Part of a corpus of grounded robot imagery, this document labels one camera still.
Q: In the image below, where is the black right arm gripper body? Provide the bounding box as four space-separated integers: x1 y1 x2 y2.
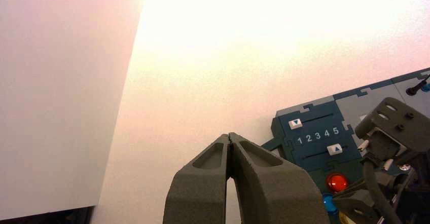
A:
379 148 430 224

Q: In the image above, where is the gray left gripper left finger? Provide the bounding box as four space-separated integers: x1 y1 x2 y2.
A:
163 133 230 224

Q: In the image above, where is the finger of the gray right gripper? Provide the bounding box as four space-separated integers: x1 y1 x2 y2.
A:
332 178 387 224

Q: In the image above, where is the gray left gripper right finger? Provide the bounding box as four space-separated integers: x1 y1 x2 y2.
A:
230 132 331 224

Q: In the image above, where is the blue push button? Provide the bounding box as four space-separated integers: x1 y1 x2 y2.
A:
321 193 339 216

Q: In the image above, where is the red push button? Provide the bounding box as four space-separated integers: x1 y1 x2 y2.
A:
326 172 349 194

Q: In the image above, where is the white slider up arrow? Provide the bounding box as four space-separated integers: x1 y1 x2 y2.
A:
326 143 343 156

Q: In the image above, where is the blue gray control panel board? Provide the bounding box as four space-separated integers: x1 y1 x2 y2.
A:
262 67 430 224

